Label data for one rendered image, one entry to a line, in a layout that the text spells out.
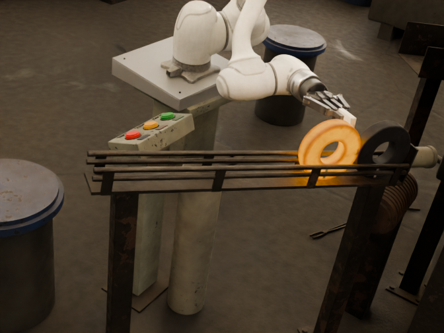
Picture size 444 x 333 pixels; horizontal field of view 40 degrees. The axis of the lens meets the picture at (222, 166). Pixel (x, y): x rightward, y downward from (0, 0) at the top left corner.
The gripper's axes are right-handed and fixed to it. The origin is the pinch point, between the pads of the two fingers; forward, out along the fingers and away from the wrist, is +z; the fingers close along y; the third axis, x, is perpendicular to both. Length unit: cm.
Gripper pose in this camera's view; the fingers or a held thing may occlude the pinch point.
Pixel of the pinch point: (346, 117)
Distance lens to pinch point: 167.0
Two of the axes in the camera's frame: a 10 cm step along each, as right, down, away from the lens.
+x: 1.0, -8.7, -4.8
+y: -9.3, 1.0, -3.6
